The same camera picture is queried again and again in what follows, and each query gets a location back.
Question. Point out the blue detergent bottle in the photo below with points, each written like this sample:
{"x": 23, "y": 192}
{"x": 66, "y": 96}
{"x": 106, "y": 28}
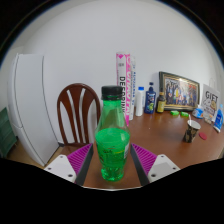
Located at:
{"x": 219, "y": 120}

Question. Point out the dark blue pump bottle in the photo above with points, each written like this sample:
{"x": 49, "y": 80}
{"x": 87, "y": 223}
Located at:
{"x": 150, "y": 101}

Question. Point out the blue tissue pack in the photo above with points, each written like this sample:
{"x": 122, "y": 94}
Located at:
{"x": 198, "y": 113}

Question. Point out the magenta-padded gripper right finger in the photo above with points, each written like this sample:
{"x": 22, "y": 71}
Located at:
{"x": 161, "y": 166}

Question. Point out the brown wooden chair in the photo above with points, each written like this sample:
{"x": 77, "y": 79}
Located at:
{"x": 78, "y": 89}

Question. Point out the pink and white tube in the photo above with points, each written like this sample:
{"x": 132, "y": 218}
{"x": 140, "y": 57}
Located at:
{"x": 122, "y": 71}

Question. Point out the flat round red coaster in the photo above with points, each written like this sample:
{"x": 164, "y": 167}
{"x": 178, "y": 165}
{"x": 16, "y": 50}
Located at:
{"x": 203, "y": 136}

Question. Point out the white paper gift bag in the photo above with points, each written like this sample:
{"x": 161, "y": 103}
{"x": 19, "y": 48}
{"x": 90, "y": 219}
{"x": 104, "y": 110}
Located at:
{"x": 210, "y": 100}

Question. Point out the white spoon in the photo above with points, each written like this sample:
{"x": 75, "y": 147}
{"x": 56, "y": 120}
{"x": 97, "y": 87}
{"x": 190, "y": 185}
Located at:
{"x": 190, "y": 118}

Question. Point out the white and green tube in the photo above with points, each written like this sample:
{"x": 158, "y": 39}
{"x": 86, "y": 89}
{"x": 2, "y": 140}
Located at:
{"x": 132, "y": 86}

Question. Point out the green plastic drink bottle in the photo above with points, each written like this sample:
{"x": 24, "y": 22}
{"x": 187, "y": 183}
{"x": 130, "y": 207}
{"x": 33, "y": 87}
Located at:
{"x": 112, "y": 140}

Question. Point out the dark floral paper cup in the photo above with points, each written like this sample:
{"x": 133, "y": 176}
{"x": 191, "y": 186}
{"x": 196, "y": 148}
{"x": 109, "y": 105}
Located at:
{"x": 191, "y": 132}

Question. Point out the amber bottle with yellow label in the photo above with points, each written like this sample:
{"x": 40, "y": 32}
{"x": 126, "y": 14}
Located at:
{"x": 160, "y": 104}

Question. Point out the white refrigerator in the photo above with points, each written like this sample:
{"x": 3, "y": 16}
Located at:
{"x": 31, "y": 106}

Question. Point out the green crate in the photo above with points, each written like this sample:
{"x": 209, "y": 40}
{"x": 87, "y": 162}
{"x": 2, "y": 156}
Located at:
{"x": 6, "y": 133}

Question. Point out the white bottle with blue cap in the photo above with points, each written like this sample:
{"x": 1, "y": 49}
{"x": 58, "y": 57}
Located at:
{"x": 139, "y": 103}

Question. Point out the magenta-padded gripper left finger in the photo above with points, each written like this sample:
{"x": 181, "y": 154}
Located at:
{"x": 61, "y": 166}

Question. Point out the framed group photo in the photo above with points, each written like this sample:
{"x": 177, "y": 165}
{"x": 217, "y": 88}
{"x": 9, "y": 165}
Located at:
{"x": 180, "y": 91}

